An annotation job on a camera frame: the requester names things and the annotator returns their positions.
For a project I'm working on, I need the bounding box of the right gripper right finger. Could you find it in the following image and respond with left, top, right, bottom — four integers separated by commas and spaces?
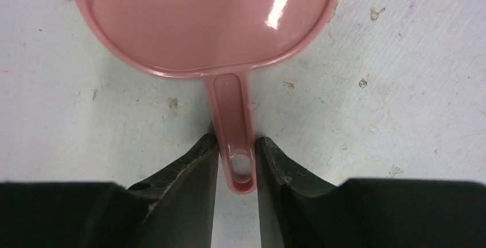
255, 137, 335, 247

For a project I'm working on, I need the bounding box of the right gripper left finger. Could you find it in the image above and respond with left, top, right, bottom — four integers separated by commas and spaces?
127, 133, 219, 247

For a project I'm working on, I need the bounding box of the pink plastic dustpan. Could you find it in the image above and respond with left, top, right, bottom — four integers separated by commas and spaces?
74, 0, 338, 194

